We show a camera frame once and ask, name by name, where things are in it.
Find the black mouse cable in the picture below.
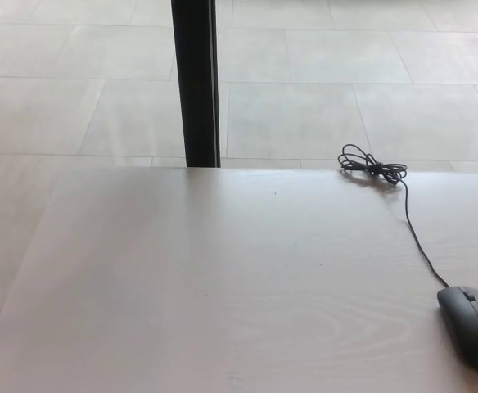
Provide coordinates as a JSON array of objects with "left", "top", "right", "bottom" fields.
[{"left": 337, "top": 143, "right": 450, "bottom": 288}]

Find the black computer mouse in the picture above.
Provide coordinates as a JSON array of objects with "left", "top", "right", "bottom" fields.
[{"left": 436, "top": 285, "right": 478, "bottom": 375}]

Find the black vertical window frame post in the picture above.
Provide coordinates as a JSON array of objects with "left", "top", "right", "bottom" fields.
[{"left": 170, "top": 0, "right": 223, "bottom": 169}]

